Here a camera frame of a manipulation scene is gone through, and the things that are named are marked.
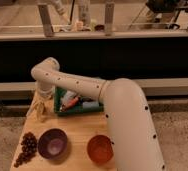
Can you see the beige translucent gripper body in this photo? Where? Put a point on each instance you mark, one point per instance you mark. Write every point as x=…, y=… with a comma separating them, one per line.
x=45, y=94

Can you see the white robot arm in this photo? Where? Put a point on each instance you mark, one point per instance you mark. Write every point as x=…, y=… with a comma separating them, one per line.
x=130, y=125

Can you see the purple bowl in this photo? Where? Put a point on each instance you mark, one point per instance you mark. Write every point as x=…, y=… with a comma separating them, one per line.
x=52, y=143

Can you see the orange bowl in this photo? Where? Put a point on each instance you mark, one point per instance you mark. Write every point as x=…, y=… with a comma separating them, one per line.
x=99, y=149

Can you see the clear plastic bag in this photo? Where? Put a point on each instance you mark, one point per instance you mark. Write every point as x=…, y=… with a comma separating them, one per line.
x=69, y=95

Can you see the orange carrot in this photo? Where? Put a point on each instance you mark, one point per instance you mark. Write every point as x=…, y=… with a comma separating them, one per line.
x=70, y=104

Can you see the green plastic tray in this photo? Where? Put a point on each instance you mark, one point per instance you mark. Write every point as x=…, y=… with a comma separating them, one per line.
x=77, y=109

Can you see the light blue block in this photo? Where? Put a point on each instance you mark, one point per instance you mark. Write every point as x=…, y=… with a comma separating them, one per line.
x=90, y=105

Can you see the bunch of dark grapes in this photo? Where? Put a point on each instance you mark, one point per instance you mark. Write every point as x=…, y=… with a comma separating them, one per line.
x=28, y=147

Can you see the wooden cutting board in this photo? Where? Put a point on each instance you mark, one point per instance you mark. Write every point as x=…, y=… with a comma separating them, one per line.
x=79, y=129

